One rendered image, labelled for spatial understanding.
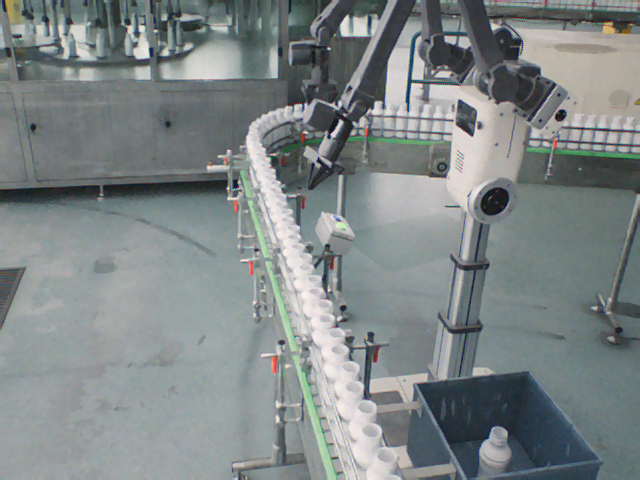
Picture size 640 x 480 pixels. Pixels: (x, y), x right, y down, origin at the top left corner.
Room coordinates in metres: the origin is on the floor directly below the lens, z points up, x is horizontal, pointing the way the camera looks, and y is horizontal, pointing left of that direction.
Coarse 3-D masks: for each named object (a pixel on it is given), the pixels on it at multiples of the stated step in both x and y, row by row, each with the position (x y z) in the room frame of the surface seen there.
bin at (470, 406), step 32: (416, 384) 1.24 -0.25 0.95; (448, 384) 1.26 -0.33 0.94; (480, 384) 1.28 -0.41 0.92; (512, 384) 1.30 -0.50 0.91; (416, 416) 1.21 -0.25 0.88; (448, 416) 1.26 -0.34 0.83; (480, 416) 1.28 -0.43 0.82; (512, 416) 1.31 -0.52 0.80; (544, 416) 1.21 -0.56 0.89; (416, 448) 1.18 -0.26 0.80; (448, 448) 1.03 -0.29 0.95; (512, 448) 1.26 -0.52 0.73; (544, 448) 1.19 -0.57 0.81; (576, 448) 1.09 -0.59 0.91
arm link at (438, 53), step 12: (432, 0) 2.11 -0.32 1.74; (432, 12) 2.11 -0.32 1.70; (432, 24) 2.11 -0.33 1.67; (432, 36) 2.09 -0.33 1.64; (444, 36) 2.09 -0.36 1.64; (420, 48) 2.15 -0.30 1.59; (432, 48) 2.08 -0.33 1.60; (444, 48) 2.09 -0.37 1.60; (432, 60) 2.08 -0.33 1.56; (444, 60) 2.09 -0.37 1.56
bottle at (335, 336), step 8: (336, 328) 1.15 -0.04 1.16; (328, 336) 1.12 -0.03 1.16; (336, 336) 1.15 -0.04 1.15; (344, 336) 1.13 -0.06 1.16; (328, 344) 1.12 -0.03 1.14; (344, 344) 1.14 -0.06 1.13; (328, 352) 1.11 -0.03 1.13; (328, 360) 1.10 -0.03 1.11; (320, 376) 1.13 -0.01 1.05; (320, 384) 1.12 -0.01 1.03
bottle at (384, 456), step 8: (384, 448) 0.80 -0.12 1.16; (376, 456) 0.78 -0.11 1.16; (384, 456) 0.80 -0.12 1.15; (392, 456) 0.80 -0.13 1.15; (376, 464) 0.78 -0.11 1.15; (384, 464) 0.77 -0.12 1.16; (392, 464) 0.77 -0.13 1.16; (368, 472) 0.79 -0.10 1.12; (376, 472) 0.78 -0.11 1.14; (384, 472) 0.77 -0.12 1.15; (392, 472) 0.77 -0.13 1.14
